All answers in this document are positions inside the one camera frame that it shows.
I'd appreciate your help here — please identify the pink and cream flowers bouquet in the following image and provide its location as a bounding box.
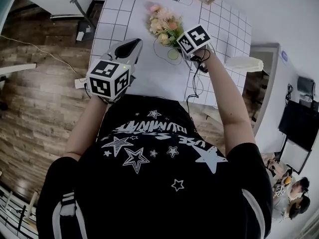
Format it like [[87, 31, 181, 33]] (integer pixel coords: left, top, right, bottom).
[[146, 3, 194, 72]]

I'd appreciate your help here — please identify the person's left forearm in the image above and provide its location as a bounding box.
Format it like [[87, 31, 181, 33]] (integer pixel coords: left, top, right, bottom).
[[63, 93, 111, 159]]

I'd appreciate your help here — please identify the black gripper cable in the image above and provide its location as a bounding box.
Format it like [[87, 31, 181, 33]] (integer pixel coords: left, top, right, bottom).
[[185, 47, 213, 103]]

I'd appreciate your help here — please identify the white floor cable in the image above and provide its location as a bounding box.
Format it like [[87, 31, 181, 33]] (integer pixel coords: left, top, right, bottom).
[[0, 34, 84, 81]]

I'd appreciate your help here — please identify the person's black star t-shirt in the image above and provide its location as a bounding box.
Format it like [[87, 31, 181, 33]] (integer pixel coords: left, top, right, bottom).
[[36, 94, 274, 239]]

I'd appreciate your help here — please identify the person's right forearm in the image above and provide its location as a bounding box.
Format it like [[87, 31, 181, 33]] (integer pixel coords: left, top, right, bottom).
[[202, 47, 258, 157]]

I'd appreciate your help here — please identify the white ribbed vase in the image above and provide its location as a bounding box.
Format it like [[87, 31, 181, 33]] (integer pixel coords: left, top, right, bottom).
[[225, 56, 265, 73]]

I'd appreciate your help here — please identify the grey metal stand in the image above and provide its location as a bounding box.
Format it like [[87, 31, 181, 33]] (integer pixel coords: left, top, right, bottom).
[[49, 0, 98, 32]]

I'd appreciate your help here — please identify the black computer monitor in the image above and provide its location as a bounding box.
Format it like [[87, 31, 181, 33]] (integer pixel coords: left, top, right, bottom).
[[277, 99, 319, 152]]

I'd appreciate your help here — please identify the long white desk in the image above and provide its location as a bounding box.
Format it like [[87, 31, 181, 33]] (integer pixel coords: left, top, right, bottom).
[[245, 42, 303, 157]]

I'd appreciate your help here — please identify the white packet blue label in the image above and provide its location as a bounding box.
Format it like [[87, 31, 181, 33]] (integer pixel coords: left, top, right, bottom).
[[280, 49, 290, 66]]

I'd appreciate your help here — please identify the black framed white monitor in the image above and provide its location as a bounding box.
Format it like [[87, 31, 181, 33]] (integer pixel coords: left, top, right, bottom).
[[280, 138, 313, 175]]

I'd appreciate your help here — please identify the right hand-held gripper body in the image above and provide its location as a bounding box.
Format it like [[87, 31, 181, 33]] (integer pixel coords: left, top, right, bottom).
[[176, 24, 212, 74]]

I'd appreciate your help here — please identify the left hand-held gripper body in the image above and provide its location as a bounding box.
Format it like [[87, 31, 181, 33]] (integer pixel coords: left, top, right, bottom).
[[86, 52, 138, 105]]

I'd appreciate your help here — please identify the grey backpack strap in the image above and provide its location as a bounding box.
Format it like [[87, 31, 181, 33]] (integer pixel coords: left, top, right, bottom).
[[242, 188, 265, 239], [52, 190, 87, 239]]

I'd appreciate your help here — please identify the white metal rack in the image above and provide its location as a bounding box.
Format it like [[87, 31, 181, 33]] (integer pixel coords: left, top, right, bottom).
[[0, 183, 38, 239]]

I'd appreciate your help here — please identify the black pouch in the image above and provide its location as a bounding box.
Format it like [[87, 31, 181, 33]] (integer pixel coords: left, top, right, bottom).
[[297, 76, 317, 97]]

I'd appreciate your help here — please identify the white checked cloth table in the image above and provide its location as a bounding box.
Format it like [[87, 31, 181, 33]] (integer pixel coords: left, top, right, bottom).
[[89, 0, 253, 109]]

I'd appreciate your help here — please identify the white power strip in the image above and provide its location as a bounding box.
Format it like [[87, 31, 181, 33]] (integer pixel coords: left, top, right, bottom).
[[74, 77, 89, 90]]

